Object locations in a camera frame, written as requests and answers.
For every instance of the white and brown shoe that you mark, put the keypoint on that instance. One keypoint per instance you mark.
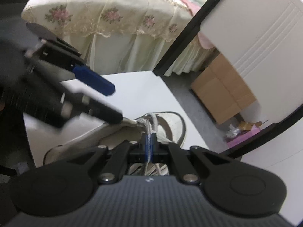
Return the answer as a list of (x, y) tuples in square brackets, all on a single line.
[(170, 125)]

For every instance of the pink cardboard box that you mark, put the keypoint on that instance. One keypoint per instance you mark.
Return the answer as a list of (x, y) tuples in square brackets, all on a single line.
[(243, 136)]

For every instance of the brown cardboard box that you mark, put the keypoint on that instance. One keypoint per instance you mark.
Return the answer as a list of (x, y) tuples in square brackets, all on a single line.
[(248, 125)]

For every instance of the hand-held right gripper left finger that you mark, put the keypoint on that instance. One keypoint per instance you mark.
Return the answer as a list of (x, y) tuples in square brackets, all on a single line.
[(145, 147)]

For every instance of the pink blanket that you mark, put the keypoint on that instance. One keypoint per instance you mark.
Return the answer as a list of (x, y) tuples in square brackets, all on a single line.
[(206, 41)]

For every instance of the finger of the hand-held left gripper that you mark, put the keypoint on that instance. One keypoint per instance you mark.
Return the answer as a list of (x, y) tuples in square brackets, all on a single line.
[(106, 114), (94, 80)]

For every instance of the bed with floral cream bedspread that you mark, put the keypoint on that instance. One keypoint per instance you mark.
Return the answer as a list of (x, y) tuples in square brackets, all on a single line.
[(118, 47)]

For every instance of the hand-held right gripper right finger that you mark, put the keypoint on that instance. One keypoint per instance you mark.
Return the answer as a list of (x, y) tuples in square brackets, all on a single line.
[(153, 147)]

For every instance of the clear plastic bag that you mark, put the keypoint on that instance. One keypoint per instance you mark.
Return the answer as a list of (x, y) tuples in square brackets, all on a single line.
[(232, 132)]

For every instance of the white shoelace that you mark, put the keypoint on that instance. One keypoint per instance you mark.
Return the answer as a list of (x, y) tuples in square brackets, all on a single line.
[(153, 123)]

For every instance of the wooden drawer cabinet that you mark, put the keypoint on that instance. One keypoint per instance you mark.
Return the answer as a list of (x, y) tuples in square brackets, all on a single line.
[(224, 94)]

